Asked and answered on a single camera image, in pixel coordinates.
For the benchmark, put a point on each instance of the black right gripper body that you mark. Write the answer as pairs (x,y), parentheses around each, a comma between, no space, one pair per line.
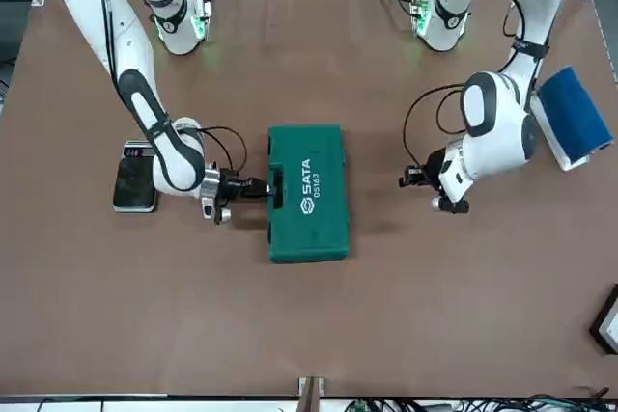
(231,187)

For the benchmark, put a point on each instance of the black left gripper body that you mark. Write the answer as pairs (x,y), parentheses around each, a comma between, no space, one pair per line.
(434,171)

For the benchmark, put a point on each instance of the green plastic toolbox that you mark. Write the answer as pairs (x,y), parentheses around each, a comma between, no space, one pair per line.
(309,190)

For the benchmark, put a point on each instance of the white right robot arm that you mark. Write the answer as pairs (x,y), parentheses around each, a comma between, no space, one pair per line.
(120,45)

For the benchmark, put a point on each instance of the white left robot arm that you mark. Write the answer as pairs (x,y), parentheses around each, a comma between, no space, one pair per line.
(497,142)

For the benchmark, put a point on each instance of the silver black digital scale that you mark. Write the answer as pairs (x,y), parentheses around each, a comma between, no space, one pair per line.
(130,185)

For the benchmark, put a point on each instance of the blue folded cloth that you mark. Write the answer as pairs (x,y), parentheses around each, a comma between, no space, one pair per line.
(574,113)

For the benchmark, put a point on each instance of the small green circuit board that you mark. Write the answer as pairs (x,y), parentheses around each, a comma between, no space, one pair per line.
(359,406)

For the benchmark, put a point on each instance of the white black button box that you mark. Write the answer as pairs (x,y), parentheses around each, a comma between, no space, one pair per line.
(609,330)

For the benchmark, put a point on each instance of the metal table clamp bracket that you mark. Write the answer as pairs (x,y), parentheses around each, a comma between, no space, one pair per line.
(311,395)

